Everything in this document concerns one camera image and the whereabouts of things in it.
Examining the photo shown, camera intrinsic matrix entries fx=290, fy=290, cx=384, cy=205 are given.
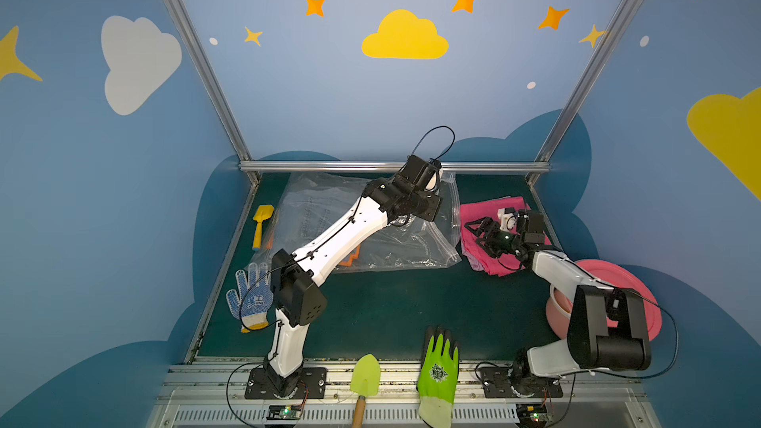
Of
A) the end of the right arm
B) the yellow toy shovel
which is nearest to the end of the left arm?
the end of the right arm

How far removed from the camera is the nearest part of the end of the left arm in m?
0.56

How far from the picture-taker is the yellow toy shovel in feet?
3.33
